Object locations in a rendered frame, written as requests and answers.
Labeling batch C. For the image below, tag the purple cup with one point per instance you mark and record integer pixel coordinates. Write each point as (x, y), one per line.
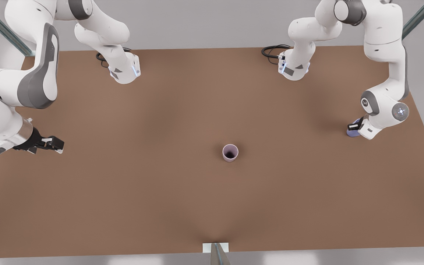
(352, 133)

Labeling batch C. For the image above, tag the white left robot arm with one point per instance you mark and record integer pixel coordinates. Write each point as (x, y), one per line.
(383, 33)

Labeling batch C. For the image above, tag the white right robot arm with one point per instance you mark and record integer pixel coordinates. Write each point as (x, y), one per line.
(35, 79)

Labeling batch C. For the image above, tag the pink cup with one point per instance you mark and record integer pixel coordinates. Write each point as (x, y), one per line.
(230, 153)

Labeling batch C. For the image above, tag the silver frame post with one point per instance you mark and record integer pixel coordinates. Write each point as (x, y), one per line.
(4, 29)
(218, 255)
(420, 16)

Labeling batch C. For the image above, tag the white post foot plate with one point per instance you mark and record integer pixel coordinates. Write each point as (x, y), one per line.
(206, 247)

